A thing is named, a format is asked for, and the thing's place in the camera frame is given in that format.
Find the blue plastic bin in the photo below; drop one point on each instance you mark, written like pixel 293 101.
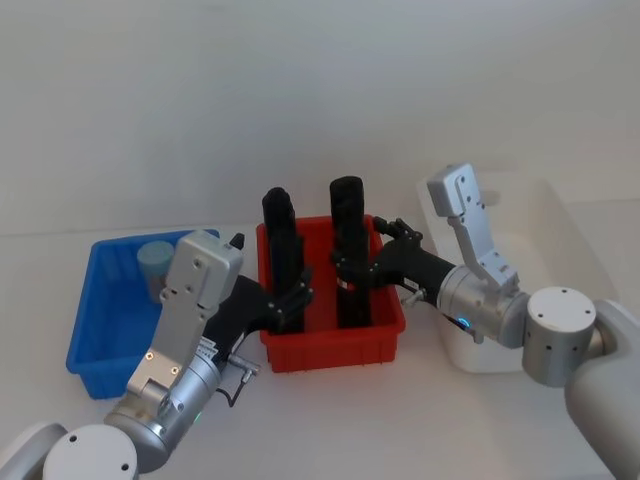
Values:
pixel 105 325

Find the pale blue cylinder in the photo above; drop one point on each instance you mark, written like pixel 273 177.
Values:
pixel 155 265

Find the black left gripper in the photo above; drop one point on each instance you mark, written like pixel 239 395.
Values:
pixel 245 310

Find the red plastic bin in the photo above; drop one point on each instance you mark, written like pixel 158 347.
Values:
pixel 330 350

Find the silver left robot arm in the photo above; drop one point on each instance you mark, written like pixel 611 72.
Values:
pixel 165 350

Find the white plastic bin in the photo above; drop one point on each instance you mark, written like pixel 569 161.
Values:
pixel 545 240

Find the tall black cylinder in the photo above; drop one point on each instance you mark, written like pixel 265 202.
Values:
pixel 281 235
pixel 350 210

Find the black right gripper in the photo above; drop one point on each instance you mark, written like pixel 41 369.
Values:
pixel 410 265

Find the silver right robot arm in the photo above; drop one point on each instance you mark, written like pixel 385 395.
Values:
pixel 555 325

